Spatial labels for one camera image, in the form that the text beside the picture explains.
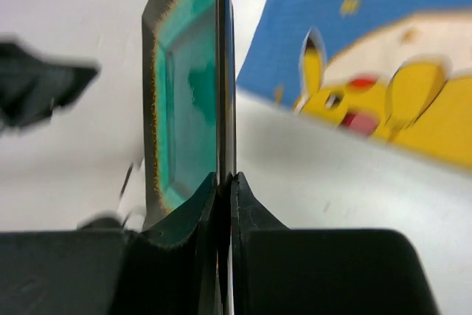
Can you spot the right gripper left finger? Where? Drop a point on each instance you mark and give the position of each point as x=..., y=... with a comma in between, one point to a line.
x=169, y=268

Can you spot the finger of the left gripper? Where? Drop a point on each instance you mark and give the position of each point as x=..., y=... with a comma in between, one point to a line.
x=33, y=88

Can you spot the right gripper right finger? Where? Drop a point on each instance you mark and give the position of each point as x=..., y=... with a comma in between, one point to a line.
x=277, y=270

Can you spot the green square ceramic plate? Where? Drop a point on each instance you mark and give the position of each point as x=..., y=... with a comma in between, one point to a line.
x=188, y=89

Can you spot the blue yellow cartoon placemat cloth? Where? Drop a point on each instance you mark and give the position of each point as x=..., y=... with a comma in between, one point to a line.
x=398, y=71

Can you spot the pink handled fork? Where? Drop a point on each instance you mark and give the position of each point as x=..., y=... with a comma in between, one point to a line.
x=132, y=203

